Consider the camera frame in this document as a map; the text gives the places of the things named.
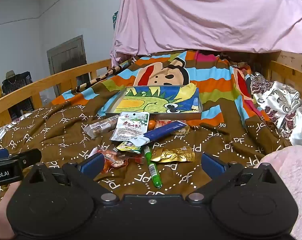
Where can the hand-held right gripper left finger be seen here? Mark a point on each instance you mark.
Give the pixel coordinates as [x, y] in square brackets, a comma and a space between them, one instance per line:
[92, 165]

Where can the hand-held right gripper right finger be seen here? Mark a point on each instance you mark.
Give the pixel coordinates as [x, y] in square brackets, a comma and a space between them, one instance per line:
[212, 164]

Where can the small white pink packet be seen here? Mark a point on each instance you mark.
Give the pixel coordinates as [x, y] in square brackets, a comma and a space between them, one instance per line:
[93, 153]

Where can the orange red clear packet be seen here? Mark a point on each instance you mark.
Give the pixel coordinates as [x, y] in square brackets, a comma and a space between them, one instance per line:
[116, 160]

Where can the clear pastry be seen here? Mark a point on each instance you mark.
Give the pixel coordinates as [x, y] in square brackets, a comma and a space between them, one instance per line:
[99, 127]

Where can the gold foil packet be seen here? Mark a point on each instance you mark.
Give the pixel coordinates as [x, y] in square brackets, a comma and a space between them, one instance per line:
[173, 154]

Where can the yellow green snack packet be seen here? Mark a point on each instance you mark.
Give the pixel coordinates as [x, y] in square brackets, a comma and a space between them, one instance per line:
[128, 147]

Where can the red white cracker packet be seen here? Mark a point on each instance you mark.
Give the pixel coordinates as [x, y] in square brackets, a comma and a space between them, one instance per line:
[182, 130]

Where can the white green snack packet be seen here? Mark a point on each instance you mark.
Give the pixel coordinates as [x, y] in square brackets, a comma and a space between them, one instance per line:
[131, 126]

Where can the green sausage stick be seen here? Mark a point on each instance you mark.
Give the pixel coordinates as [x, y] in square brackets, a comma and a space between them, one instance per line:
[152, 168]

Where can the blue white long packet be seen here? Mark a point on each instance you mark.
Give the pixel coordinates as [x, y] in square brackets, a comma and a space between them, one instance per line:
[161, 132]

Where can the small orange candy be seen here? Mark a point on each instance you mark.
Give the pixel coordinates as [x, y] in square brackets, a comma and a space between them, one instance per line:
[151, 124]

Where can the metal tin with cartoon lining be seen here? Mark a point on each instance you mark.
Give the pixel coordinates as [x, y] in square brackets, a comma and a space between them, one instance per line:
[153, 101]

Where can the person's left forearm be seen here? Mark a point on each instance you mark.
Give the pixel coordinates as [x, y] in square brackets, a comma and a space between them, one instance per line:
[4, 205]

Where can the white floral quilt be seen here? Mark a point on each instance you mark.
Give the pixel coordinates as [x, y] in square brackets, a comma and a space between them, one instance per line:
[281, 102]
[6, 130]

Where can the brown striped cartoon blanket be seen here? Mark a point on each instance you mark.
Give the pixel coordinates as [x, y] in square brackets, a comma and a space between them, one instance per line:
[66, 135]

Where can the black plastic crate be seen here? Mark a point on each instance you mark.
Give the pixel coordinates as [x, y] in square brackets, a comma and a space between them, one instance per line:
[21, 82]

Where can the tan hat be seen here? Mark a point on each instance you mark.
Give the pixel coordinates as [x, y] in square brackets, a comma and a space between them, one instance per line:
[10, 76]

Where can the person's pink fleece clothing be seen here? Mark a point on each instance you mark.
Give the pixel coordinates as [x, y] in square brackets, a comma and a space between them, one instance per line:
[291, 187]

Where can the brown black striped cloth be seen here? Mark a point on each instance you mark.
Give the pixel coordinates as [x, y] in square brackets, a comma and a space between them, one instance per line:
[101, 77]

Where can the grey door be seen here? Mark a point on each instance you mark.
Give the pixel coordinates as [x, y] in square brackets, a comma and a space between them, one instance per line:
[68, 60]

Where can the pink hanging sheet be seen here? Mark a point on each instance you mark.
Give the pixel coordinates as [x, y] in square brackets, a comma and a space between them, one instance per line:
[203, 15]

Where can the wooden bed rail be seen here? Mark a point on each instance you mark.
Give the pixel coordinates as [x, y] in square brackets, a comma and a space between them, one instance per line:
[291, 67]
[41, 85]

